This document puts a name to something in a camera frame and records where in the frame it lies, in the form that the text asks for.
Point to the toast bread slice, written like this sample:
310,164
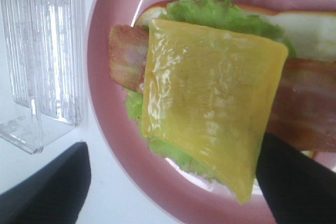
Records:
312,35

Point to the pink bacon strip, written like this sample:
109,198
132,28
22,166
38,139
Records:
303,112

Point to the green lettuce leaf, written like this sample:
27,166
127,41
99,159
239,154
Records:
212,13

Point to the left clear plastic tray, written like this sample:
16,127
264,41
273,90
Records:
41,71

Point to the dark bacon strip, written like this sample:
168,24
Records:
128,48

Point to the pink round plate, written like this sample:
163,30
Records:
187,198

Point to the yellow cheese slice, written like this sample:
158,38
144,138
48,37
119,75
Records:
209,92

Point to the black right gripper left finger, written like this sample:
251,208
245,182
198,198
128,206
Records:
54,194

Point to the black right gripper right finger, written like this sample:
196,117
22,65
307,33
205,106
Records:
296,188

